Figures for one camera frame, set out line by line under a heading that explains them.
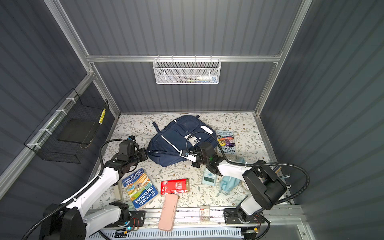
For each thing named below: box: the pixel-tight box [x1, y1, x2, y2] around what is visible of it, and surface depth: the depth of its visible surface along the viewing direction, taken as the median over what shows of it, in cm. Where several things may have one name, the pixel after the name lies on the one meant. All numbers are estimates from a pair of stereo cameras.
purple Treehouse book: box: [216, 130, 236, 156], surface depth 104 cm
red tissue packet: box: [160, 178, 190, 195], surface depth 85 cm
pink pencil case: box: [158, 193, 178, 232], surface depth 74 cm
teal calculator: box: [201, 166, 218, 187], surface depth 87 cm
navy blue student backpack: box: [147, 115, 217, 167], surface depth 100 cm
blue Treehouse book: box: [122, 168, 159, 211], surface depth 82 cm
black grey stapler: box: [114, 180, 124, 202], surface depth 80 cm
